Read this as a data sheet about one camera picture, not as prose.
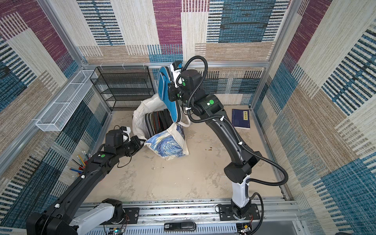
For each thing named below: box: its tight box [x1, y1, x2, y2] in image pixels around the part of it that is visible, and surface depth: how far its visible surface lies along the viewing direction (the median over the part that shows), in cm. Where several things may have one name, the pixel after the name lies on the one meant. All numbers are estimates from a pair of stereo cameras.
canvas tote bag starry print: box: [132, 93, 191, 161], surface depth 86 cm
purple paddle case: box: [143, 111, 156, 140], surface depth 87 cm
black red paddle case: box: [150, 108, 174, 135], surface depth 94 cm
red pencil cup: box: [66, 150, 93, 178], surface depth 80 cm
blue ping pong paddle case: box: [157, 66, 180, 123], surface depth 66 cm
